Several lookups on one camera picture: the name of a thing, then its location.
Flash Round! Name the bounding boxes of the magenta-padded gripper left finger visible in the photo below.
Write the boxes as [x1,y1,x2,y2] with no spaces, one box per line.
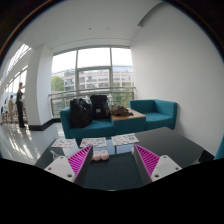
[44,144,95,184]

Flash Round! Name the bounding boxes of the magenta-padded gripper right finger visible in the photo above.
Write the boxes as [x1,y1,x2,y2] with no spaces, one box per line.
[133,143,183,184]

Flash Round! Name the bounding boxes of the small-print sticker sheet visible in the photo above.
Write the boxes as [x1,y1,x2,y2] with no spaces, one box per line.
[51,138,77,149]

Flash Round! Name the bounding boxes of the colourful sticker sheet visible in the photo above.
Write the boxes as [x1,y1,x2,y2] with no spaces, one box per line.
[79,136,108,149]
[111,133,140,147]

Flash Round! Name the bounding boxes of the pink power strip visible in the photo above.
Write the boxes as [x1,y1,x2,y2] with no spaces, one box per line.
[92,149,110,162]

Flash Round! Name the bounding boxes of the teal armchair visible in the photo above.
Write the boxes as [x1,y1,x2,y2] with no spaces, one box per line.
[129,98,179,131]

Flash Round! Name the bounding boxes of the teal sofa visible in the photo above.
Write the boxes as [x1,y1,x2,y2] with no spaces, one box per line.
[59,106,116,140]

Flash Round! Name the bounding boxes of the teal wooden-top side table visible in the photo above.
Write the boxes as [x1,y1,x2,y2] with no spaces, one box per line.
[111,107,147,136]

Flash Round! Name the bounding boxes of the shiny black backpack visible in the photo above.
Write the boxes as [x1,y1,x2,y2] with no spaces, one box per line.
[69,97,94,129]

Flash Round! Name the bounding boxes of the teal chair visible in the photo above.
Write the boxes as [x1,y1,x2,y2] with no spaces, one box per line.
[214,134,224,161]

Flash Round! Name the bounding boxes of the black backpack with label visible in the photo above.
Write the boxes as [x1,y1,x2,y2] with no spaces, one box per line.
[89,94,112,121]

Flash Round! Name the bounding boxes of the brown jacket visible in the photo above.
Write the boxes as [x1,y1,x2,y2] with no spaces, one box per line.
[109,104,135,118]

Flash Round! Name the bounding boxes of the person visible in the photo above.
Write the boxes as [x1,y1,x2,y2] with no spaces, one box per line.
[7,94,16,124]
[15,81,27,129]

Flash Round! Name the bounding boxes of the metal window railing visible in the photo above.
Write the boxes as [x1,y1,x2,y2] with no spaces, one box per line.
[48,86,137,118]

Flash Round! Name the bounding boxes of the large window frame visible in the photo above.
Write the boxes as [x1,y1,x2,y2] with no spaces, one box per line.
[50,46,135,98]

